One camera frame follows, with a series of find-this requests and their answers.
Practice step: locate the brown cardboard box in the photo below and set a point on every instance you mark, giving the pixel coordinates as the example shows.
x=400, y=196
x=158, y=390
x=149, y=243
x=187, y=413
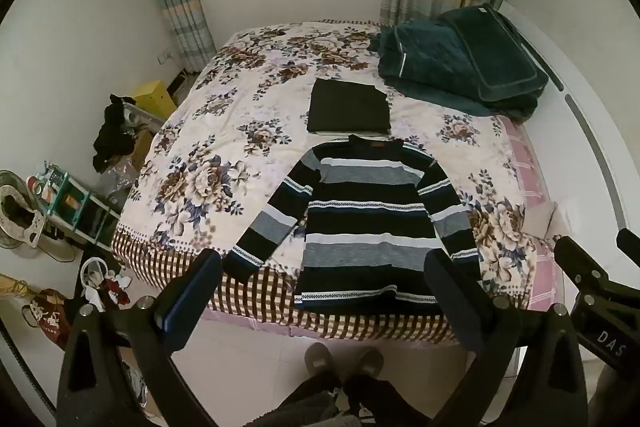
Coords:
x=141, y=149

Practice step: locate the person's right leg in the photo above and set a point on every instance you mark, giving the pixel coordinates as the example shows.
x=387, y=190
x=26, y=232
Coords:
x=385, y=402

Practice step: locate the white trash bin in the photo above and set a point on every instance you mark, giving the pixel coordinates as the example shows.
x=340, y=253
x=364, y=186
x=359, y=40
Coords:
x=102, y=282

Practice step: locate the pile of black clothes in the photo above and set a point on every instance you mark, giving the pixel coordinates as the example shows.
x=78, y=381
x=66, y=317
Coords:
x=112, y=134

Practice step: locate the floral bed sheet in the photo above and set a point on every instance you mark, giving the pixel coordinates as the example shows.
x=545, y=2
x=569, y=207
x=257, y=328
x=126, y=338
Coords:
x=225, y=132

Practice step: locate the pink checked mattress cover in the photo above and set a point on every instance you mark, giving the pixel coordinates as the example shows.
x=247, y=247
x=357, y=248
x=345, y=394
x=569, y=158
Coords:
x=525, y=157

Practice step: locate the person's left grey slipper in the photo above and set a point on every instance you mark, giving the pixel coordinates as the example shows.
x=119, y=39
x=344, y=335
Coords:
x=319, y=358

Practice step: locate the white curved headboard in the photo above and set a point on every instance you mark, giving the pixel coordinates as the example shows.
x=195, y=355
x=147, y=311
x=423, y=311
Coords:
x=575, y=72

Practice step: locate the green storage shelf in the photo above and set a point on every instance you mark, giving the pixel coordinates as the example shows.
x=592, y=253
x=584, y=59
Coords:
x=75, y=207

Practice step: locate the black folded garment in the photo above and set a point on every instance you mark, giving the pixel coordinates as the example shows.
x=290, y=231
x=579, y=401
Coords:
x=347, y=107

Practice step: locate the dark green quilt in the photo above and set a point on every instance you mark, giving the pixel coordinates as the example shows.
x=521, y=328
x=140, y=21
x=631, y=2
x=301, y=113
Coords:
x=415, y=62

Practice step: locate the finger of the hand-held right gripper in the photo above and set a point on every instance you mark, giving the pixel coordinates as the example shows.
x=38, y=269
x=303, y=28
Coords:
x=580, y=263
x=628, y=241

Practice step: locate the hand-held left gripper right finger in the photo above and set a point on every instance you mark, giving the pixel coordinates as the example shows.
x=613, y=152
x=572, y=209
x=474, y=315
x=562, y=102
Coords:
x=450, y=307

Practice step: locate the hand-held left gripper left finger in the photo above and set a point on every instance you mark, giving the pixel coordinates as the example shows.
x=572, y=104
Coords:
x=176, y=311

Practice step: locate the white wall socket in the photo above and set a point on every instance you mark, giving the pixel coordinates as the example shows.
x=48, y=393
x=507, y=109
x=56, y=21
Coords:
x=165, y=57

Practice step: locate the clear plastic bag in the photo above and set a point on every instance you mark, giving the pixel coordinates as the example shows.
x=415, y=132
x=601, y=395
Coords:
x=117, y=181

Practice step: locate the white floor fan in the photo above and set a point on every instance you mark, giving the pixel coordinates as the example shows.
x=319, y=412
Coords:
x=17, y=212

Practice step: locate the red printed bag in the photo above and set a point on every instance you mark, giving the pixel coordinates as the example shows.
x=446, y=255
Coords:
x=47, y=317

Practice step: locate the person's left leg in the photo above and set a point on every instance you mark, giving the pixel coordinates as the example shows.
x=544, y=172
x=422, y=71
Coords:
x=312, y=399

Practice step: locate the person's leg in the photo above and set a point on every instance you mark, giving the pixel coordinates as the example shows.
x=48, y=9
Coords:
x=312, y=399
x=385, y=402

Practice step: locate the yellow box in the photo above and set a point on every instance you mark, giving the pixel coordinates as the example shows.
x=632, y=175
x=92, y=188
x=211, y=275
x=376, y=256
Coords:
x=152, y=99

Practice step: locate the striped knit sweater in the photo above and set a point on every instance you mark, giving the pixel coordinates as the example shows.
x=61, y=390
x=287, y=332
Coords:
x=360, y=227

